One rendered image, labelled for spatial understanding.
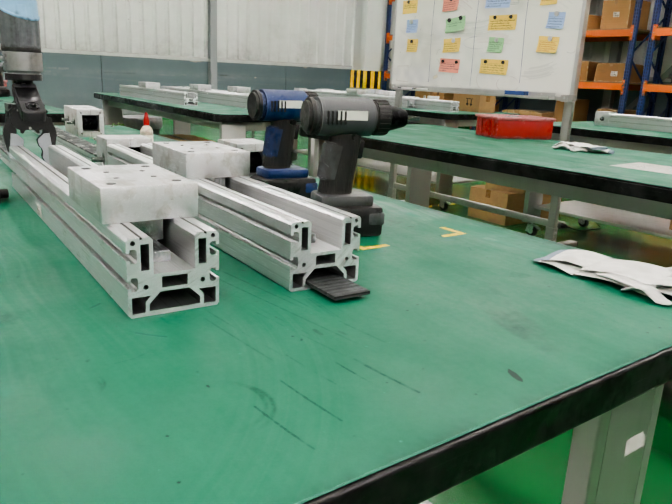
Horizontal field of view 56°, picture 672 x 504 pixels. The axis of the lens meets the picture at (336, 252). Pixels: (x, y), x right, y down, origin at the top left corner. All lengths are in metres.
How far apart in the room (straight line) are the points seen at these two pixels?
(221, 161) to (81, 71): 11.81
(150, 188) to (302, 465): 0.40
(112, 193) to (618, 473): 0.75
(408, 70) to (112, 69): 9.01
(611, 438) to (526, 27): 3.26
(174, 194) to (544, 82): 3.27
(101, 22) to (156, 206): 12.28
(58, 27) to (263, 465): 12.44
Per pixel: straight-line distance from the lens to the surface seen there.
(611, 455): 0.95
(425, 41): 4.52
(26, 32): 1.49
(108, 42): 12.98
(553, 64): 3.85
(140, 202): 0.74
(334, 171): 1.02
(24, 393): 0.57
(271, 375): 0.56
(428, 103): 5.55
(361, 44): 9.60
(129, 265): 0.68
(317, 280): 0.78
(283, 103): 1.25
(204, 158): 1.03
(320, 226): 0.82
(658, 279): 0.92
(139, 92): 5.32
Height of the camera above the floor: 1.03
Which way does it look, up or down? 16 degrees down
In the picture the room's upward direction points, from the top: 3 degrees clockwise
